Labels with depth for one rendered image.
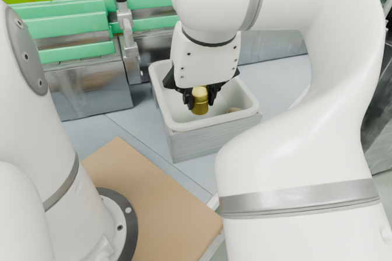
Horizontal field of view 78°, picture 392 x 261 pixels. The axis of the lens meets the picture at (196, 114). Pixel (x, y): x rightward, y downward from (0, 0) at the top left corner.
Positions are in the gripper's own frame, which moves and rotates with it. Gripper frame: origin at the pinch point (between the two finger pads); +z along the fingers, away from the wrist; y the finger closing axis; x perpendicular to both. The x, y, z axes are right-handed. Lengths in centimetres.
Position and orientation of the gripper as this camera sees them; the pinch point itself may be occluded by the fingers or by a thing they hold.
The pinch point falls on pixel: (199, 95)
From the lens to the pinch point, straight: 45.0
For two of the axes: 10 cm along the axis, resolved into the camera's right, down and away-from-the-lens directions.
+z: -0.8, 5.5, 8.3
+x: 2.8, 8.1, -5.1
